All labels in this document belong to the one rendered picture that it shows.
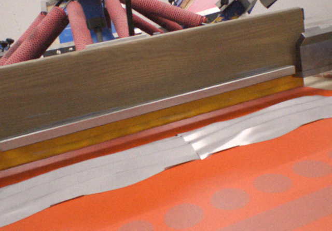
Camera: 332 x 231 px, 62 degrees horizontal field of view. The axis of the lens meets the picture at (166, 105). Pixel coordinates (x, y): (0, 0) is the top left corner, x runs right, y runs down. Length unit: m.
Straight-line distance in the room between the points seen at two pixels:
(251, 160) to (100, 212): 0.11
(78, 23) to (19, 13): 3.71
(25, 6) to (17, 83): 4.28
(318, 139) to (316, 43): 0.16
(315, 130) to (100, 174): 0.18
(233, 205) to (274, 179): 0.04
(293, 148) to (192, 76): 0.13
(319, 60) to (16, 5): 4.38
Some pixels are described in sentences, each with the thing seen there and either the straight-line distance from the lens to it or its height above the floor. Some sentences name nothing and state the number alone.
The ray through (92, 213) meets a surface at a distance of 0.20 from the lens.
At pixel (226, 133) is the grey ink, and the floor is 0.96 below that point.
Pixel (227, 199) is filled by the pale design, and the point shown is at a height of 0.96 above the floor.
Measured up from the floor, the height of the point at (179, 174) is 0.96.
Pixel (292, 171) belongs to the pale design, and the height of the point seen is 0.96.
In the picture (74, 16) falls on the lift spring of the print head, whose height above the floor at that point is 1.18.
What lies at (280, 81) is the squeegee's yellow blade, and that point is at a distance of 0.38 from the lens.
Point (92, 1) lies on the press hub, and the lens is 1.13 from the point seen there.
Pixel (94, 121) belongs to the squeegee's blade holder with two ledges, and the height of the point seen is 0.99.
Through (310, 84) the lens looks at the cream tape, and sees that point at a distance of 0.43.
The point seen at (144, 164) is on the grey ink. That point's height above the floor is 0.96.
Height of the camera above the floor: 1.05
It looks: 12 degrees down
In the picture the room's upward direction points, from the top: 12 degrees counter-clockwise
